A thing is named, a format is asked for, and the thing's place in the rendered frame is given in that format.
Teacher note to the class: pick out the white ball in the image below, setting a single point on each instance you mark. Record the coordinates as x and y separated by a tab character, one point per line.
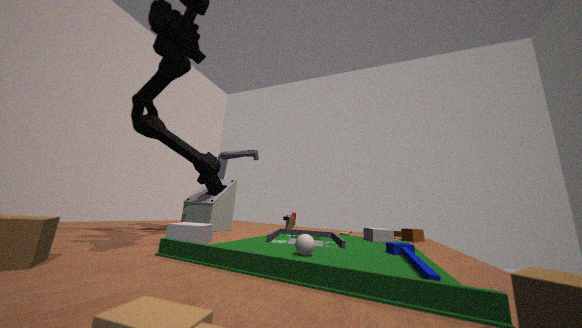
305	244

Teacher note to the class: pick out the brown block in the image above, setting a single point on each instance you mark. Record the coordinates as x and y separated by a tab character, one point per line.
25	241
547	298

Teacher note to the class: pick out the green mat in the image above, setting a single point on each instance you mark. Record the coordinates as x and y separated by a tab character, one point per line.
359	253

